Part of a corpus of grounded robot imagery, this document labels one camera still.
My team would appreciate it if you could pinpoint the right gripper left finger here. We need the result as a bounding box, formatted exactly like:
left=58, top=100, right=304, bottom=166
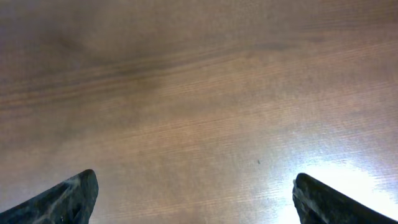
left=1, top=169, right=99, bottom=224

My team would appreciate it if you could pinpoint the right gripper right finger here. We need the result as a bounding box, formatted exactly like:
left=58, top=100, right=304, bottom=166
left=292, top=173, right=397, bottom=224

